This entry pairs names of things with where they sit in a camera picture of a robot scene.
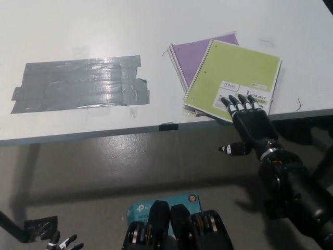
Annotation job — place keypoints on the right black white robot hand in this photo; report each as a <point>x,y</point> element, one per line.
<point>252,125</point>

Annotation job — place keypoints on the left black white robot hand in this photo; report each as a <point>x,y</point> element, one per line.
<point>56,243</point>

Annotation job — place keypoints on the green spiral notebook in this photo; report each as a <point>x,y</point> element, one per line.
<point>234,67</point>

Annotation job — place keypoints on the black robot body blocks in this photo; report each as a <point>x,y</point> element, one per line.
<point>160,221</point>

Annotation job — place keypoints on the clear tape piece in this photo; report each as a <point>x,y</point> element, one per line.
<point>134,112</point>
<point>189,113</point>

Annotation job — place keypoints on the small black table clip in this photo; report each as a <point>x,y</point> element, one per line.
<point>168,127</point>

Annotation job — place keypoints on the teal router box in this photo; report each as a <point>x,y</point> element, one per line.
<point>140,208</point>

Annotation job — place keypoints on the purple spiral notebook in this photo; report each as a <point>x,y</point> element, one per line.
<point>190,57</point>

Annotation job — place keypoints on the grey duct tape patch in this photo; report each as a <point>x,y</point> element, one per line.
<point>78,83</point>

